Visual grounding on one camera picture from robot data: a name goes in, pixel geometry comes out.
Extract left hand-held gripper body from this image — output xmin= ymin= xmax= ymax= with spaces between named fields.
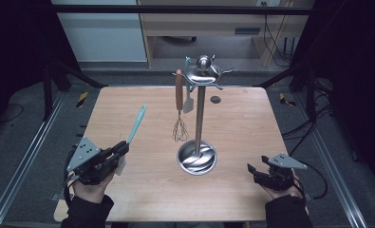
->
xmin=66 ymin=136 xmax=113 ymax=186

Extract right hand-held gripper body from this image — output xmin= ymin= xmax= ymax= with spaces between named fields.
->
xmin=254 ymin=152 xmax=309 ymax=192

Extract steel utensil stand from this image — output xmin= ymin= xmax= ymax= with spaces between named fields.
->
xmin=173 ymin=54 xmax=234 ymax=177

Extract wooden-handled wire whisk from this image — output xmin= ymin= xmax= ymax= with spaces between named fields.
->
xmin=172 ymin=68 xmax=190 ymax=143

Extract person's right hand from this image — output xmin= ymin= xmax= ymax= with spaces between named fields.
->
xmin=260 ymin=177 xmax=303 ymax=200

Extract person's left hand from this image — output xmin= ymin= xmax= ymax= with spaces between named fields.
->
xmin=72 ymin=172 xmax=115 ymax=203

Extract yellow-black tape strip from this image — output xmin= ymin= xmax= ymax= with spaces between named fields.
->
xmin=278 ymin=92 xmax=297 ymax=107
xmin=76 ymin=90 xmax=89 ymax=108

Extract white cabinet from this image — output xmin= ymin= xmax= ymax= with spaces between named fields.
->
xmin=50 ymin=0 xmax=148 ymax=63

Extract dark curtain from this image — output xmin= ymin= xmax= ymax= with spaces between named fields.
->
xmin=0 ymin=0 xmax=79 ymax=141
xmin=298 ymin=0 xmax=375 ymax=184

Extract wooden desk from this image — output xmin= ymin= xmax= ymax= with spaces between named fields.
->
xmin=137 ymin=0 xmax=314 ymax=68

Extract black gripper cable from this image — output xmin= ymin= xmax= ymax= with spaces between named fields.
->
xmin=63 ymin=146 xmax=82 ymax=208
xmin=297 ymin=161 xmax=329 ymax=200

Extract black floor cables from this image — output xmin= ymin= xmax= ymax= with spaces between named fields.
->
xmin=281 ymin=104 xmax=333 ymax=156

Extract metal floor rail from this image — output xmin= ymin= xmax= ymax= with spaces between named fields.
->
xmin=293 ymin=91 xmax=369 ymax=228
xmin=0 ymin=91 xmax=66 ymax=228

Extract black stand frame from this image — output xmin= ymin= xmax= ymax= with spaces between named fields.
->
xmin=257 ymin=63 xmax=319 ymax=122
xmin=42 ymin=60 xmax=108 ymax=122

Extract black desk cables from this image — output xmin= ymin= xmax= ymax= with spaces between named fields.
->
xmin=262 ymin=13 xmax=295 ymax=68

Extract black horizontal frame bar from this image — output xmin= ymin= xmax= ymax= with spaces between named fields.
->
xmin=48 ymin=4 xmax=316 ymax=16

